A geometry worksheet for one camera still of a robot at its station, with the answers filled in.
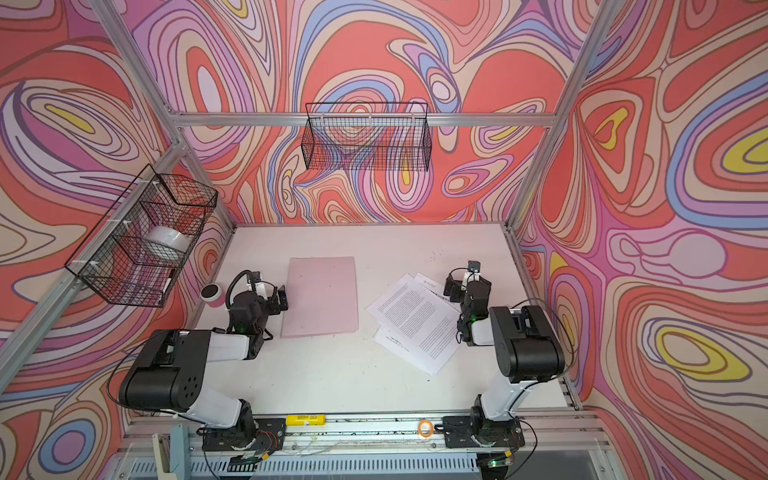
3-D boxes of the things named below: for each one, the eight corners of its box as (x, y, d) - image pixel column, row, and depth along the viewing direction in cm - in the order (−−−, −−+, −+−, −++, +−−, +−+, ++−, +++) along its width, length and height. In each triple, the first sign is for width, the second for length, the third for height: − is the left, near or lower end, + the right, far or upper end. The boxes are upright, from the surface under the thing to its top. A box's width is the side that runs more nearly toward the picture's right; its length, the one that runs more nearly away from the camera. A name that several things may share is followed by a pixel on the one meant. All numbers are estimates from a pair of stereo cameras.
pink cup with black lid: (206, 307, 99) (196, 298, 94) (212, 293, 102) (203, 283, 98) (224, 307, 99) (215, 298, 94) (229, 293, 102) (222, 283, 98)
